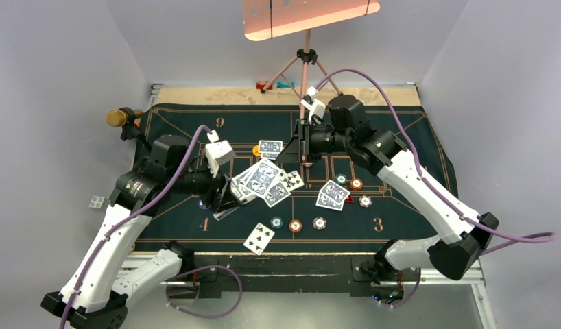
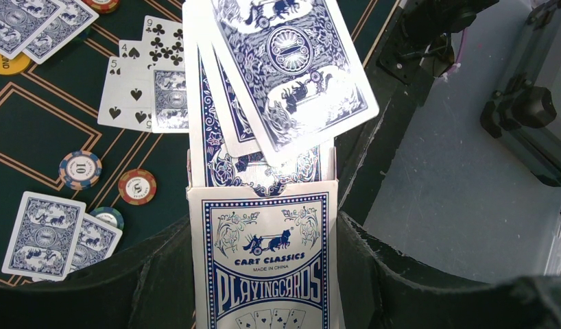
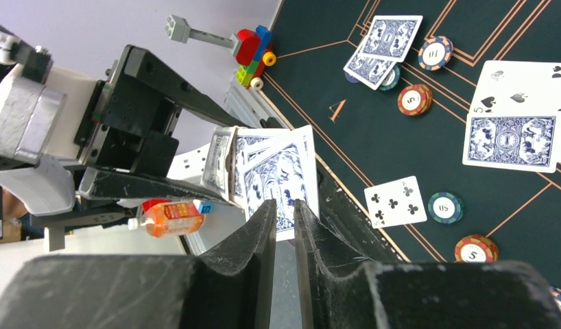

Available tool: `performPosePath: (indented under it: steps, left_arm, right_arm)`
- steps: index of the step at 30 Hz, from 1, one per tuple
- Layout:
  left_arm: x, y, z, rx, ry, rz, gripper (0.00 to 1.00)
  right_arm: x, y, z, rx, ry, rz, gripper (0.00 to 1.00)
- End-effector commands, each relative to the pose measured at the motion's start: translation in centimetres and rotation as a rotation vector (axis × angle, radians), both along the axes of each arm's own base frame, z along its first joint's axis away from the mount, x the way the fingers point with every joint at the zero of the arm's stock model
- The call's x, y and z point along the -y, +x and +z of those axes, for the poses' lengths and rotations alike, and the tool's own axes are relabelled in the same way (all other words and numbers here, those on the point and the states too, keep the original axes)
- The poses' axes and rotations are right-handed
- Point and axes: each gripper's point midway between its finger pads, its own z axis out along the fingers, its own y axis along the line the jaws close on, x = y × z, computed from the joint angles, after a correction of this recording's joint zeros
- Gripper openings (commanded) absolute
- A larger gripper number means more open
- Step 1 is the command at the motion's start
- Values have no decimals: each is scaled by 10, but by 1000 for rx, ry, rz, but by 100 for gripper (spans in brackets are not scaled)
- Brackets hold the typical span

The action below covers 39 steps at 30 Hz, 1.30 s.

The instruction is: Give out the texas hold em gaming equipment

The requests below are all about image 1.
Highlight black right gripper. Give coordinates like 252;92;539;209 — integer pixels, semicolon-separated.
276;117;353;162

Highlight blue playing card deck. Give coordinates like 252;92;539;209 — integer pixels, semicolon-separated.
232;158;282;198

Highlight face up clubs card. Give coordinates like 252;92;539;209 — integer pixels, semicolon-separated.
279;170;305;191
243;223;275;256

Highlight blue playing card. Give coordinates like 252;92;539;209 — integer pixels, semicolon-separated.
261;152;280;160
315;193;343;211
263;182;290;208
258;140;283;154
320;180;350;204

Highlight green blue poker chip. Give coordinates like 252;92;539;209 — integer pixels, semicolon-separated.
335;173;348;185
270;217;284;229

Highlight orange poker chip stack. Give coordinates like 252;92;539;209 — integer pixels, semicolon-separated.
288;219;303;233

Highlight white blue chip stack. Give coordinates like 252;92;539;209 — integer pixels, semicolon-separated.
312;217;327;230

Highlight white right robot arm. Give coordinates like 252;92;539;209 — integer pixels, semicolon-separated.
277;95;499;282

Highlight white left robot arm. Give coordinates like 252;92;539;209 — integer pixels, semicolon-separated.
40;132;238;328

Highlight yellow big blind button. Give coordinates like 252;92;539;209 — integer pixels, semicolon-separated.
252;145;261;157

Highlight teal clip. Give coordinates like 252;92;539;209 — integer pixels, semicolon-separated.
276;81;295;88

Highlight dark green poker mat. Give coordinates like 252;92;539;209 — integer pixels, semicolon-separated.
126;103;477;254

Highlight red clip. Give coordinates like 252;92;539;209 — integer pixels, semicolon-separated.
255;81;273;90

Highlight small grey lego block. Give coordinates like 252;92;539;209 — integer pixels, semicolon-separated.
88;196;109;210

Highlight gold knob black clamp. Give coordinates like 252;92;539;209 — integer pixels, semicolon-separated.
106;107;152;151

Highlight pink music stand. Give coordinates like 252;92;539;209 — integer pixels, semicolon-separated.
241;0;381;98

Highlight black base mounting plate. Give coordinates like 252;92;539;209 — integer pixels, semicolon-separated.
163;253;418;298

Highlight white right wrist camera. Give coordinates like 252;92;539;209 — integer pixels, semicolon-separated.
300;86;326;125

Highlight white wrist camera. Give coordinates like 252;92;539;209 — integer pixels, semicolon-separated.
204;130;235;178
300;86;326;125

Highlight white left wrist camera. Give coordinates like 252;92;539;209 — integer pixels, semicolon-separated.
204;130;235;178

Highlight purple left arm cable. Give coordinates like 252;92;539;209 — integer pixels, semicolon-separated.
58;125;243;329

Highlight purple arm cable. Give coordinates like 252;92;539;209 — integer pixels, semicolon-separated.
314;69;556;310
58;125;243;329

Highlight aluminium frame rail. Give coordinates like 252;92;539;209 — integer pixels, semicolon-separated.
71;252;497;329

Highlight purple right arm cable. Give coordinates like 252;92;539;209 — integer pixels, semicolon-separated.
314;69;556;310

